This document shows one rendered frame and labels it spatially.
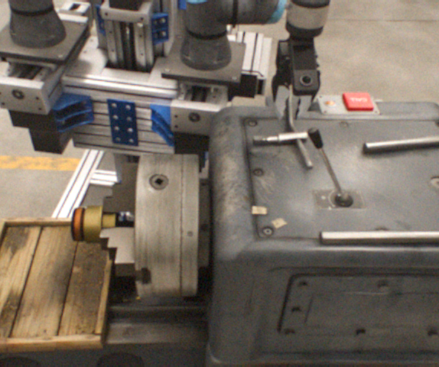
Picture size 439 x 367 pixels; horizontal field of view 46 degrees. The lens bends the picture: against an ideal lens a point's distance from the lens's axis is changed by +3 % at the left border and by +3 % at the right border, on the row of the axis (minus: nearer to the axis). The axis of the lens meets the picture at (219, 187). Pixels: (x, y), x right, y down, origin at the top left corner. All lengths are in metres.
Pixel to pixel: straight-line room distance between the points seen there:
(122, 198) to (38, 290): 0.34
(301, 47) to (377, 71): 2.97
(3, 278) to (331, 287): 0.78
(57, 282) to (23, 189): 1.59
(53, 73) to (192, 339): 0.86
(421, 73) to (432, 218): 3.09
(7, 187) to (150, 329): 1.80
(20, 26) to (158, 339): 0.94
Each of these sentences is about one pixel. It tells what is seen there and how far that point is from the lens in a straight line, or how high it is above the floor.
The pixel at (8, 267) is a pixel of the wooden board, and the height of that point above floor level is 0.88.
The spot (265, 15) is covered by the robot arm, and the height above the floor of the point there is 1.31.
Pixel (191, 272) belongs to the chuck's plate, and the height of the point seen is 1.11.
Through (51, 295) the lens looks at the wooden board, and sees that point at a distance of 1.30.
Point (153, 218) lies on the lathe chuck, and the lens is 0.98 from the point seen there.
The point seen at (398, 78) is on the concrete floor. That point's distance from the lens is 3.93.
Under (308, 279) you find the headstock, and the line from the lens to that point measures 0.97.
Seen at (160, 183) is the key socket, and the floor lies 1.22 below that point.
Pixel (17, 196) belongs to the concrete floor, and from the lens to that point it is 2.84.
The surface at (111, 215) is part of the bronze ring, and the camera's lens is 1.12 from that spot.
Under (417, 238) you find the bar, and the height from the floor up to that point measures 1.27.
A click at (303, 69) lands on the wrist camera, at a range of 0.98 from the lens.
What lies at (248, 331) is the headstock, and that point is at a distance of 1.08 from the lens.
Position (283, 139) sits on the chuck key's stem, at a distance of 1.07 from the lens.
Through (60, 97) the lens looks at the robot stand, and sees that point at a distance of 1.63.
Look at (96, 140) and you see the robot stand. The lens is 1.73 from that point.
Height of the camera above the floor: 1.94
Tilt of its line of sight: 45 degrees down
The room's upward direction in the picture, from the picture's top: 4 degrees clockwise
